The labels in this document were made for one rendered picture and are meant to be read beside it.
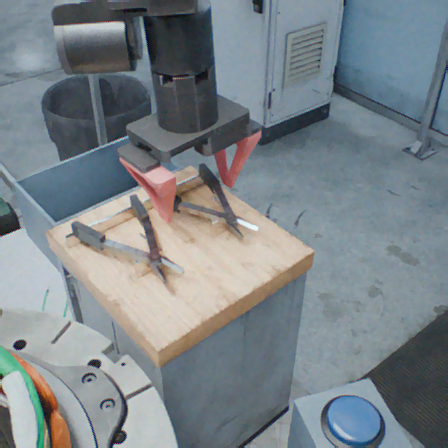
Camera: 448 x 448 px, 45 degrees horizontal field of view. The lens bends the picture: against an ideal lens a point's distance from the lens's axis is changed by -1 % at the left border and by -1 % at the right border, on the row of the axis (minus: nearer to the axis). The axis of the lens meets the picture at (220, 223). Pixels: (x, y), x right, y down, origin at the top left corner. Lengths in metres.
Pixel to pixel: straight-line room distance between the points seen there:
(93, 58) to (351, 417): 0.35
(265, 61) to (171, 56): 2.11
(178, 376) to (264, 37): 2.12
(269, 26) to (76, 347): 2.19
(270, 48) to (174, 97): 2.07
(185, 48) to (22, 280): 0.60
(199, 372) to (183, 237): 0.13
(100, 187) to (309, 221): 1.63
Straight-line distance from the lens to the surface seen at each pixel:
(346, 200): 2.44
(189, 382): 0.54
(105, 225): 0.57
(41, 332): 0.45
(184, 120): 0.49
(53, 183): 0.70
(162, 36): 0.46
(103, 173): 0.73
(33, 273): 0.97
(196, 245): 0.55
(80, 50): 0.47
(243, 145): 0.54
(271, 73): 2.59
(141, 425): 0.39
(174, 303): 0.49
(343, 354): 1.83
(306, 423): 0.46
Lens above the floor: 1.43
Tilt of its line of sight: 39 degrees down
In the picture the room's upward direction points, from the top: straight up
